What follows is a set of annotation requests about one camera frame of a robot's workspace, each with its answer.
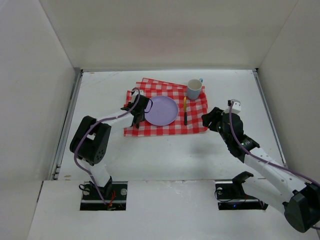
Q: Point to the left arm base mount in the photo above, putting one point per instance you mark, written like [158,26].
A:
[114,195]

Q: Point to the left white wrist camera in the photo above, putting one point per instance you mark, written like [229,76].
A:
[135,93]

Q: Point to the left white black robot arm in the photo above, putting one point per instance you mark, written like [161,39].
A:
[89,144]

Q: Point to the light blue mug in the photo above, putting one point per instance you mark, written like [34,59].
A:
[194,88]

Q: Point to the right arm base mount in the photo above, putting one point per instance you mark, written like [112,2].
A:
[230,195]

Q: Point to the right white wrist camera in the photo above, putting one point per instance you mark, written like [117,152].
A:
[234,106]

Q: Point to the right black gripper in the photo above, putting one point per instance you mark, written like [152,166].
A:
[215,120]

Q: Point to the aluminium table edge rail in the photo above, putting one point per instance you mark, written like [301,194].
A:
[270,119]

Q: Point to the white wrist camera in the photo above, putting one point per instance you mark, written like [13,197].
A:
[234,106]
[135,93]

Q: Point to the gold knife teal handle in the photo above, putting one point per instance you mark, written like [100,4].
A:
[185,120]

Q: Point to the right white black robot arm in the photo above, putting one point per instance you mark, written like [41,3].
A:
[297,198]

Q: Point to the lilac round plate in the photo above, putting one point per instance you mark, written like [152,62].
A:
[161,111]

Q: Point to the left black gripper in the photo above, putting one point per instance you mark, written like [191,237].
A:
[140,113]

